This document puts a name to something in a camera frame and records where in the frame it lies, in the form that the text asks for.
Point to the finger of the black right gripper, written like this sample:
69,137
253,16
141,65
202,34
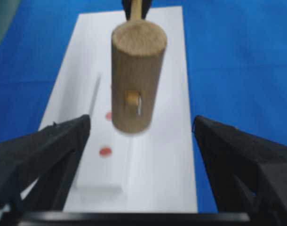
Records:
127,8
146,4

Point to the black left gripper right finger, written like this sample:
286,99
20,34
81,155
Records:
247,173

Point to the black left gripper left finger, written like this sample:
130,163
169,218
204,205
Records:
37,170

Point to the wooden mallet hammer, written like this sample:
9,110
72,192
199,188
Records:
137,47

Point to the white raised strip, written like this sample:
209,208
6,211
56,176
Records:
105,162

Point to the white foam base board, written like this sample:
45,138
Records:
149,169

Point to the blue table cloth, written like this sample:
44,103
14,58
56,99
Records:
236,54

